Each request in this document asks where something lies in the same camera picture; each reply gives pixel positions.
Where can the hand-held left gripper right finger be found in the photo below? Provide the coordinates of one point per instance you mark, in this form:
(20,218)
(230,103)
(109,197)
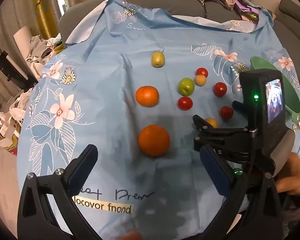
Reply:
(213,171)

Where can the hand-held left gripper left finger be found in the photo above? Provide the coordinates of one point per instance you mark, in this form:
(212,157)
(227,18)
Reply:
(83,163)

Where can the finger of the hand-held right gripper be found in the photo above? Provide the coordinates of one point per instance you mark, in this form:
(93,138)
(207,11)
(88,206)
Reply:
(238,106)
(202,127)

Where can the small yellow fruit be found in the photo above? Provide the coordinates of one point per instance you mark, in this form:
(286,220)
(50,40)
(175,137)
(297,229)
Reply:
(212,122)

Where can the green plastic bowl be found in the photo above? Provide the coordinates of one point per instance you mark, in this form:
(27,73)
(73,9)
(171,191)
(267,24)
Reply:
(290,97)

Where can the green jujube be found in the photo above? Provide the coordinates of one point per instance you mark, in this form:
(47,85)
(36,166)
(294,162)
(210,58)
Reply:
(186,86)

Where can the small tan fruit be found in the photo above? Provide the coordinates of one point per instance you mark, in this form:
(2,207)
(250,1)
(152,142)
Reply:
(200,80)

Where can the large orange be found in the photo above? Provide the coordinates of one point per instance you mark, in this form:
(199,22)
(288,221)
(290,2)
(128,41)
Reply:
(154,140)

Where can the small orange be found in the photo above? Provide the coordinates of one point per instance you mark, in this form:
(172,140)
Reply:
(147,96)

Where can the person's right hand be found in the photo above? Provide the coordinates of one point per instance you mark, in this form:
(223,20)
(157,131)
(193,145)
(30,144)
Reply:
(293,177)

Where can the red cherry tomato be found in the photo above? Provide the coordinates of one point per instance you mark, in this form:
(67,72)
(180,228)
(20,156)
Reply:
(220,89)
(185,103)
(226,112)
(202,71)

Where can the colourful printed box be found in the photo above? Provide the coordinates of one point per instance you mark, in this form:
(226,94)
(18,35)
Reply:
(7,142)

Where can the white plastic bags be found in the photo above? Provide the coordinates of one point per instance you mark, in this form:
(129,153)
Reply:
(13,112)

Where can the purple clothes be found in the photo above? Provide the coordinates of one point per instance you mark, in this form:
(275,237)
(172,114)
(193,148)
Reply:
(246,7)

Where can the blue floral cloth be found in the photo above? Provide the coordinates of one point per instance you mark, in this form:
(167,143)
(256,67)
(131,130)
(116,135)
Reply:
(110,75)

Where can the black box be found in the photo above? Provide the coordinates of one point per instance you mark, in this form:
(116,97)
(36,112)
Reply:
(7,67)

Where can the grey sofa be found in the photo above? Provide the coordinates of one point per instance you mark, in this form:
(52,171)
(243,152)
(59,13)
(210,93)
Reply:
(150,1)

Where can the white board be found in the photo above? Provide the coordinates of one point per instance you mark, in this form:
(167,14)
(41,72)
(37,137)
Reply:
(23,38)

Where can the gold patterned curtain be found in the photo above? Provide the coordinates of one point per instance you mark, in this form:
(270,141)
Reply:
(42,12)

